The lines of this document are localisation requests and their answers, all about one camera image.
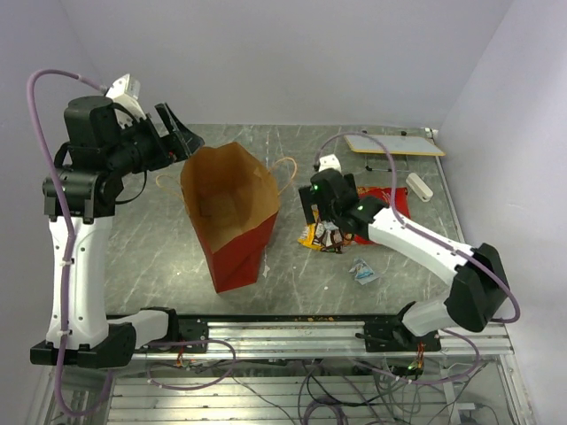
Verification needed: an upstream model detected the black marker pen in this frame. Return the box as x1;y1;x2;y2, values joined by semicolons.
364;166;398;173

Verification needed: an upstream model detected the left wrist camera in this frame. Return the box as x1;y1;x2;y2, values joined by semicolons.
105;73;145;128

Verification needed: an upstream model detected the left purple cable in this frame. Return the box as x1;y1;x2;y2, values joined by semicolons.
26;69;116;418

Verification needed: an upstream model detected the yellow m&m's packet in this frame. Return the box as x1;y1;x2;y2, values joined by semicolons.
298;211;324;251

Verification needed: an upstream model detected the red candy snack bag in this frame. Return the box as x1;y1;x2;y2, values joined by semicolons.
352;185;412;247

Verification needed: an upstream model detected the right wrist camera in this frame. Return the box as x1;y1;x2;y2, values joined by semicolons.
314;154;342;173

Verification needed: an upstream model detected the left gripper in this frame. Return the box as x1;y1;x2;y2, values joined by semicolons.
106;101;205;176

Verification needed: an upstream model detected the purple snack packet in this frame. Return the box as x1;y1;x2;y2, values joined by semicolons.
314;221;338;246

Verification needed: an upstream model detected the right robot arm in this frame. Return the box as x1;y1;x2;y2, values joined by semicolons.
299;169;509;351

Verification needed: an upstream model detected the white whiteboard eraser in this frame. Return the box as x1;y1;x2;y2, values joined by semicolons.
406;173;433;202

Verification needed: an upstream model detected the small whiteboard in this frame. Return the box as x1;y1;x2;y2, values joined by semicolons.
345;135;446;157

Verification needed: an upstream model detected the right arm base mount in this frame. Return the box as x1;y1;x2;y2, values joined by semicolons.
354;314;441;352

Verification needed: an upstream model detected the brown m&m's packet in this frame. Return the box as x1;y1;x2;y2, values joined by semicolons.
323;229;354;254

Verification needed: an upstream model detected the white mints sachet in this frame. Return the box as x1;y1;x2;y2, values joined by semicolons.
349;259;379;285

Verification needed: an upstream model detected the purple cable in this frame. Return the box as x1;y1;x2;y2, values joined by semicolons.
314;131;522;385
26;69;116;418

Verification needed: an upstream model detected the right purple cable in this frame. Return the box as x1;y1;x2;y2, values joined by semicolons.
314;131;522;385

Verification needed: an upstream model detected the red paper bag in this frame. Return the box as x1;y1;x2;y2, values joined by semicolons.
155;142;298;294

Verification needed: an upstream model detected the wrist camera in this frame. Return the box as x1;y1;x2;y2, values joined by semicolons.
105;73;145;128
314;154;342;173

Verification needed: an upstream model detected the aluminium frame rail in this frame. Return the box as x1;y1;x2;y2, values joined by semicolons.
132;319;515;359

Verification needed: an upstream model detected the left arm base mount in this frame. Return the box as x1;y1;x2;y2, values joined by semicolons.
177;315;209;354

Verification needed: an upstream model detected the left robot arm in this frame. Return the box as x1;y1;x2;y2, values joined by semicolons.
30;96;204;369

